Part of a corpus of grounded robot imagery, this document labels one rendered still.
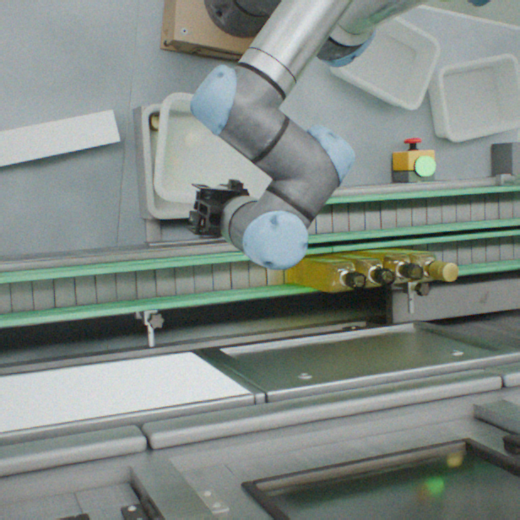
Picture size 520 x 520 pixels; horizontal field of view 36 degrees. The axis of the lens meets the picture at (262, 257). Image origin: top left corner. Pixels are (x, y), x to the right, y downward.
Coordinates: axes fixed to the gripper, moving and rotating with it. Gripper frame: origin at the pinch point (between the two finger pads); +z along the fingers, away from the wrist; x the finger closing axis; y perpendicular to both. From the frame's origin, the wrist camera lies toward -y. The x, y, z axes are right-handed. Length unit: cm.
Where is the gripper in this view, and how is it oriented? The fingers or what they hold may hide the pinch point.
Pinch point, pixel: (217, 200)
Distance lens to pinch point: 133.4
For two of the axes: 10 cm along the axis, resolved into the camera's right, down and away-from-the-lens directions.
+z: -3.4, -2.3, 9.1
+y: -9.3, -0.5, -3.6
